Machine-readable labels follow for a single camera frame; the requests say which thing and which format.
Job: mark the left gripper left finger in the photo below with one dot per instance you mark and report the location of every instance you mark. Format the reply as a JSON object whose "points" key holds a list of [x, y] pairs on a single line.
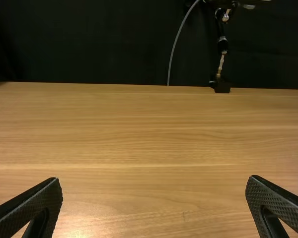
{"points": [[22, 215]]}

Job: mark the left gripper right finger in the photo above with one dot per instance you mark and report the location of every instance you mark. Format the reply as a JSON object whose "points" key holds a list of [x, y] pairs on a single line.
{"points": [[283, 210]]}

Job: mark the black clamp stand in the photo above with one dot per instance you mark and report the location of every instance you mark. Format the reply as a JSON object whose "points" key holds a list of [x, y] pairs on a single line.
{"points": [[222, 88]]}

